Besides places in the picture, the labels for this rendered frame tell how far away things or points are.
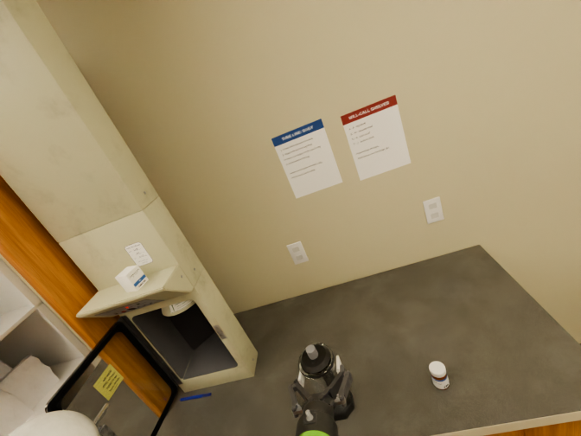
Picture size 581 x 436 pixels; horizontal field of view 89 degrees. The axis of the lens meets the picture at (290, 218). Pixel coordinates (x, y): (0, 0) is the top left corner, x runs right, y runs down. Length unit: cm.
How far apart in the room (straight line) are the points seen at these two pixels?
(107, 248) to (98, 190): 20
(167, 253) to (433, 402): 90
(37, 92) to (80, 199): 28
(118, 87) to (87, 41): 17
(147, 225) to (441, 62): 112
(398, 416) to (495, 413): 25
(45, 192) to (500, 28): 151
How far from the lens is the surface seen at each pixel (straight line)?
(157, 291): 95
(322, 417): 78
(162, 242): 99
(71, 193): 106
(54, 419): 56
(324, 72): 120
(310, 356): 93
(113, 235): 106
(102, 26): 139
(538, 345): 120
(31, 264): 118
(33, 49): 99
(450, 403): 108
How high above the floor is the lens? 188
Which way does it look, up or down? 23 degrees down
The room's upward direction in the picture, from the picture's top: 24 degrees counter-clockwise
